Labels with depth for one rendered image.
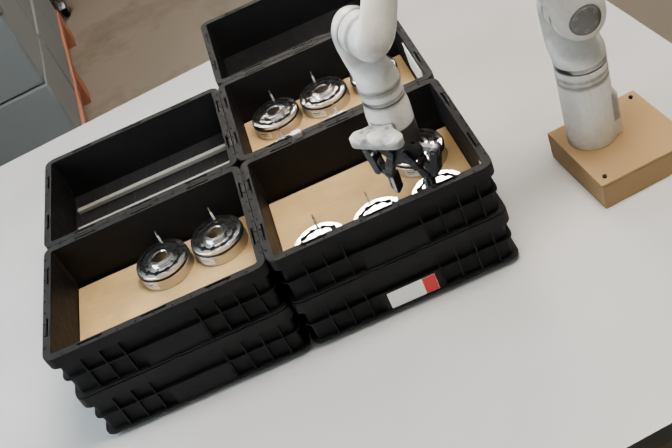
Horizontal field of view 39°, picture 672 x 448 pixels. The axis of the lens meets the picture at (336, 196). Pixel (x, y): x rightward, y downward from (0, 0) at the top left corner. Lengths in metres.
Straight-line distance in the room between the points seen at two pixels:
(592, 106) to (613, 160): 0.11
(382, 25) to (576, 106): 0.45
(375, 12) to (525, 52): 0.82
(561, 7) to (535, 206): 0.40
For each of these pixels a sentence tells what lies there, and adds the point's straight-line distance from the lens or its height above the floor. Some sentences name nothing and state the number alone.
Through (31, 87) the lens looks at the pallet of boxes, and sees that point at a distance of 3.56.
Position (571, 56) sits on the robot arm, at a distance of 1.65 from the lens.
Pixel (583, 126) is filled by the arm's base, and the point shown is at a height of 0.82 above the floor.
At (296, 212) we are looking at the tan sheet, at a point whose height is 0.83.
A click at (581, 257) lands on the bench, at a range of 1.66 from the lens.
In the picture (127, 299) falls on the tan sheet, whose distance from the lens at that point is 1.78.
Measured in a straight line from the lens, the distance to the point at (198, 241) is 1.75.
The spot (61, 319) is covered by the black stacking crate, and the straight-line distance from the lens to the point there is 1.73.
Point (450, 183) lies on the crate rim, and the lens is 1.52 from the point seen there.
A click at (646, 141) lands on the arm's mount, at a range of 1.77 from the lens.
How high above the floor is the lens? 1.91
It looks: 38 degrees down
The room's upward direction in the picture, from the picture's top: 25 degrees counter-clockwise
